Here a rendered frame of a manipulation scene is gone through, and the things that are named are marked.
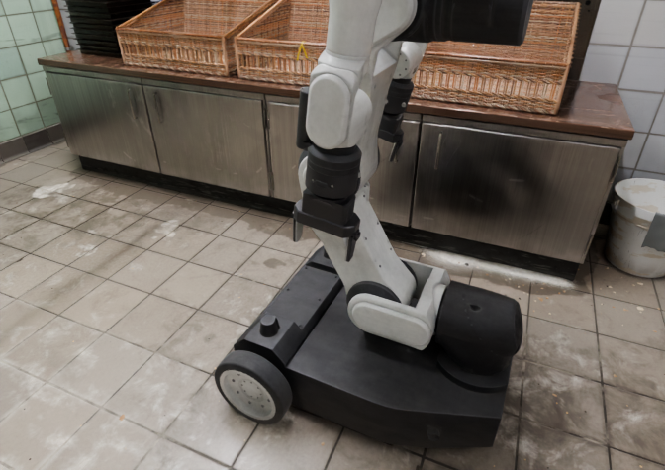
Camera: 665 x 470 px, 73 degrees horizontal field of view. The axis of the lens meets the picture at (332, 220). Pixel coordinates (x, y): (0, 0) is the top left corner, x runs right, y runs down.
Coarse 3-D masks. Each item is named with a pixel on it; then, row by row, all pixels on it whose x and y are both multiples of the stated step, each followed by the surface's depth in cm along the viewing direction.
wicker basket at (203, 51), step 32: (192, 0) 218; (224, 0) 211; (256, 0) 205; (128, 32) 186; (160, 32) 180; (192, 32) 222; (224, 32) 215; (128, 64) 195; (160, 64) 188; (192, 64) 181; (224, 64) 176
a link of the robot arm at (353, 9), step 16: (336, 0) 58; (352, 0) 57; (368, 0) 57; (336, 16) 59; (352, 16) 58; (368, 16) 59; (336, 32) 60; (352, 32) 59; (368, 32) 60; (336, 48) 61; (352, 48) 61; (368, 48) 62
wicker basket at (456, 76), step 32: (544, 32) 165; (576, 32) 144; (448, 64) 142; (480, 64) 139; (512, 64) 135; (544, 64) 131; (416, 96) 151; (448, 96) 147; (480, 96) 143; (512, 96) 139; (544, 96) 135
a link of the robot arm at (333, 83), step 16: (320, 64) 62; (336, 64) 61; (352, 64) 61; (368, 64) 64; (320, 80) 62; (336, 80) 61; (352, 80) 61; (320, 96) 63; (336, 96) 62; (352, 96) 62; (320, 112) 64; (336, 112) 63; (320, 128) 65; (336, 128) 64; (320, 144) 67; (336, 144) 66
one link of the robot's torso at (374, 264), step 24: (360, 192) 105; (360, 216) 102; (336, 240) 102; (360, 240) 101; (384, 240) 108; (336, 264) 107; (360, 264) 104; (384, 264) 105; (360, 288) 105; (384, 288) 103; (408, 288) 108
